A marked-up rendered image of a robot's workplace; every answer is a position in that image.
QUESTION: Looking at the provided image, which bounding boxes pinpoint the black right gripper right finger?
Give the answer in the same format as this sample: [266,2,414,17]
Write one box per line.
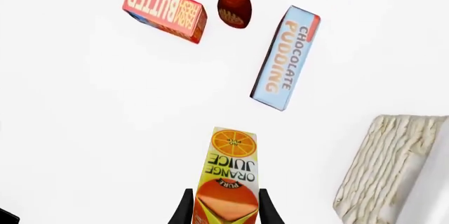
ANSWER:
[258,188,286,224]

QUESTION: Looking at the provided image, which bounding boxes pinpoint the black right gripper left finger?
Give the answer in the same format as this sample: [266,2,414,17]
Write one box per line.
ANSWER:
[167,188,194,224]

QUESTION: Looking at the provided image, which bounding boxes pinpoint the orange juice carton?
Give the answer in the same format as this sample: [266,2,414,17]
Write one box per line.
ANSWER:
[191,126,260,224]

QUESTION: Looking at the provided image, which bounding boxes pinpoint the white woven basket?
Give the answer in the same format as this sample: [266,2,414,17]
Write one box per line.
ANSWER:
[332,114,449,224]

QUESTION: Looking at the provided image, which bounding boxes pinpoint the blue chocolate pudding box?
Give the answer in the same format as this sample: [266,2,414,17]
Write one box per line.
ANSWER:
[249,5,321,112]

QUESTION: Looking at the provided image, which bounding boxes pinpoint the black object at edge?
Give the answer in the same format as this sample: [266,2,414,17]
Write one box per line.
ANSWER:
[0,207,20,224]

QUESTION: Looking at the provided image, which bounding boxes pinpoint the red butter box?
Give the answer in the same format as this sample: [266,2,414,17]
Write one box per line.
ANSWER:
[121,0,208,45]

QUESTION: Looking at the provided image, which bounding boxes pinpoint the red sauce bottle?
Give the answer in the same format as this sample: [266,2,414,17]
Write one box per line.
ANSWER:
[217,0,253,29]

